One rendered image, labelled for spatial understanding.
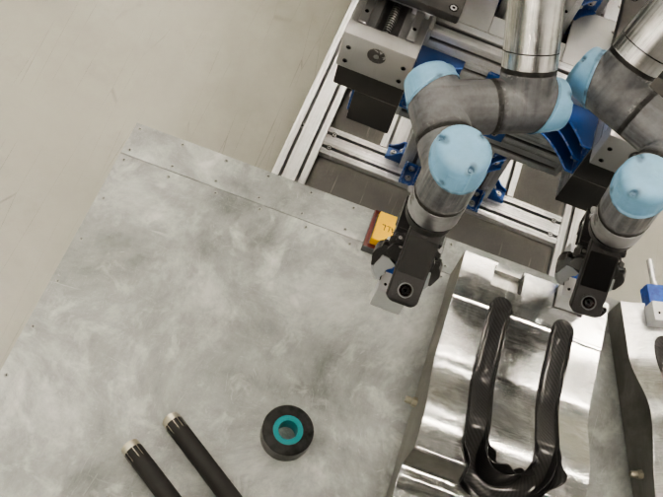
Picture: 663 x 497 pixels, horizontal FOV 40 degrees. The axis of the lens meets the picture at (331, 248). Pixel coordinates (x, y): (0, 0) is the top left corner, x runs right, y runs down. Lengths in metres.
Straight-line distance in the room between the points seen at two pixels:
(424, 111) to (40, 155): 1.62
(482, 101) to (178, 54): 1.74
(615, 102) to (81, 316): 0.87
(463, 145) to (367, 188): 1.27
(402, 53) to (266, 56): 1.28
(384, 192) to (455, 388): 1.05
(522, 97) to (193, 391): 0.68
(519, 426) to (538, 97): 0.50
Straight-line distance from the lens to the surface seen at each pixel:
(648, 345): 1.65
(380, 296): 1.41
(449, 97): 1.19
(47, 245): 2.49
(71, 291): 1.53
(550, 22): 1.22
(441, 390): 1.41
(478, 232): 2.40
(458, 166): 1.11
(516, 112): 1.23
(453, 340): 1.48
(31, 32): 2.90
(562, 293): 1.51
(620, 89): 1.30
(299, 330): 1.52
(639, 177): 1.23
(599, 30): 1.87
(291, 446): 1.41
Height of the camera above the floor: 2.18
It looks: 60 degrees down
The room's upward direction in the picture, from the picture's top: 20 degrees clockwise
